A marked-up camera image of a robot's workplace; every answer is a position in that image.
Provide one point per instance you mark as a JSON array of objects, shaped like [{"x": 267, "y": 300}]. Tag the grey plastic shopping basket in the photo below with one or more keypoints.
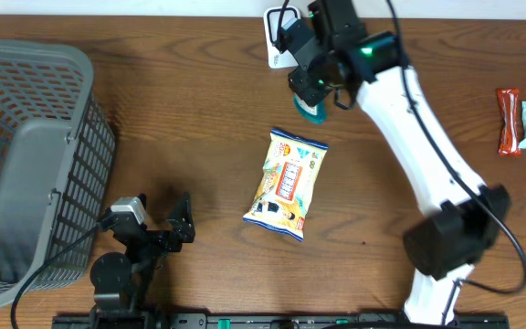
[{"x": 56, "y": 154}]

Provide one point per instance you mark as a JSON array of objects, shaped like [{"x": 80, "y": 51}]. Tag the white barcode scanner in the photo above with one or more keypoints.
[{"x": 276, "y": 60}]

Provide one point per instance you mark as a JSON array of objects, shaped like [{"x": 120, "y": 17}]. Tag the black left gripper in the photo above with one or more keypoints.
[{"x": 184, "y": 230}]

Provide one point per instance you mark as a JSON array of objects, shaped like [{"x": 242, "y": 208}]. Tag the yellow snack chip bag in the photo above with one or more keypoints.
[{"x": 283, "y": 197}]

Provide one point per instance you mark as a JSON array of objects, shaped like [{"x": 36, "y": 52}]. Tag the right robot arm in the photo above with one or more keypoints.
[{"x": 462, "y": 215}]

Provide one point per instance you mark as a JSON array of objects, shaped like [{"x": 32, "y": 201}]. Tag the red orange snack bar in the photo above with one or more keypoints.
[{"x": 508, "y": 102}]

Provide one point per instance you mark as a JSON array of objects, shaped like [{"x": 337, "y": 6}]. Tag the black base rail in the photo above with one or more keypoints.
[{"x": 203, "y": 321}]

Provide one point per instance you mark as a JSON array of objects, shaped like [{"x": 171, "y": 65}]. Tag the teal bottle with grey cap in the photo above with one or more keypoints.
[{"x": 316, "y": 114}]

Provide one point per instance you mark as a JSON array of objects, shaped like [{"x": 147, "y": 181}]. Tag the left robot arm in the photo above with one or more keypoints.
[{"x": 121, "y": 280}]

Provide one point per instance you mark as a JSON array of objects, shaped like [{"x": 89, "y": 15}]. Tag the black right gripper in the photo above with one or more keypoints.
[{"x": 297, "y": 78}]

